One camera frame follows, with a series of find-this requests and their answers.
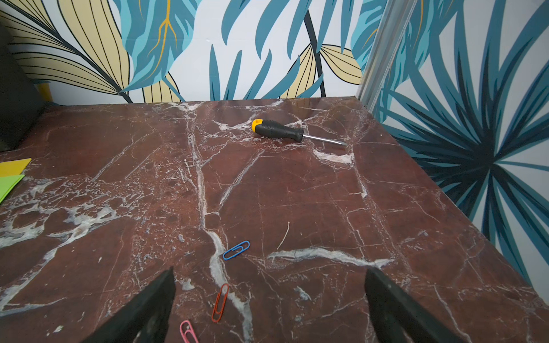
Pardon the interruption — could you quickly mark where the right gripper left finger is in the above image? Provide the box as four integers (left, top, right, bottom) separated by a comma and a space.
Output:
84, 268, 176, 342

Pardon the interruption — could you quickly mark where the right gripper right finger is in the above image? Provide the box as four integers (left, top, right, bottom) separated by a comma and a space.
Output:
365, 267, 463, 342

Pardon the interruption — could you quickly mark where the lime green paper sheet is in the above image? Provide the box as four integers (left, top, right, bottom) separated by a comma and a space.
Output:
0, 174, 25, 203

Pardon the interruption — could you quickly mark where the yellow paper sheet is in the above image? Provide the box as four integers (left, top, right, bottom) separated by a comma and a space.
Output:
0, 158, 31, 177

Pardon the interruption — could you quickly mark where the pink paperclip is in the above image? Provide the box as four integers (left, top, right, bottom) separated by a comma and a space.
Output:
180, 320, 199, 343

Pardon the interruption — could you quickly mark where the red paperclip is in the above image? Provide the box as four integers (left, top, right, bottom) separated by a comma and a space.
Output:
211, 283, 230, 323

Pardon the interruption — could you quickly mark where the blue paperclip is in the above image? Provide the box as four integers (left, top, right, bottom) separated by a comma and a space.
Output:
222, 240, 251, 261

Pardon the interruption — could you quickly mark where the small black orange tool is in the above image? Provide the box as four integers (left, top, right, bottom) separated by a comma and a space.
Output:
252, 119, 347, 147

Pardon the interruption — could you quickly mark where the yellow black toolbox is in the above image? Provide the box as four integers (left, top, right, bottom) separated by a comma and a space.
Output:
0, 26, 47, 151

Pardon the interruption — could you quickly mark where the right aluminium corner post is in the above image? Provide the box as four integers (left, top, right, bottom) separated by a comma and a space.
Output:
356, 1, 417, 114

